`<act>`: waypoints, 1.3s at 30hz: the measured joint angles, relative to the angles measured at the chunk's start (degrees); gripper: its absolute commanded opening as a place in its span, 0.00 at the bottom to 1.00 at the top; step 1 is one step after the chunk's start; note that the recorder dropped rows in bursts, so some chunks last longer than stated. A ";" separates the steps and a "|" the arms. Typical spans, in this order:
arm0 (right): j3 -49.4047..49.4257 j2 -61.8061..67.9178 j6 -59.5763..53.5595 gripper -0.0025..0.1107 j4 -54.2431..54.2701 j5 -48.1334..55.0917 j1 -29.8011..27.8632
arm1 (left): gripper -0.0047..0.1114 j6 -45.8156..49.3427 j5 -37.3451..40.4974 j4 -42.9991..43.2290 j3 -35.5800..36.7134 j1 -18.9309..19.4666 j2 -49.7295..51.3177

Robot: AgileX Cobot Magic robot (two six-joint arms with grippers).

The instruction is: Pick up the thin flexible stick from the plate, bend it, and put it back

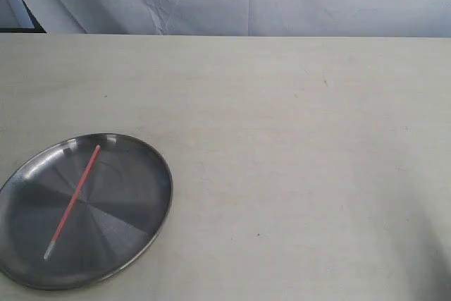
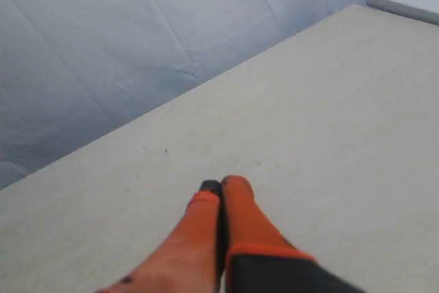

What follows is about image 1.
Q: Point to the thin red stick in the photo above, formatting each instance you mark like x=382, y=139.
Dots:
x=69, y=208

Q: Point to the black frame at left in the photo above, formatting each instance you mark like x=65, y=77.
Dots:
x=22, y=20

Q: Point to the round stainless steel plate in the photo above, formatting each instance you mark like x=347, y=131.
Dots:
x=118, y=214

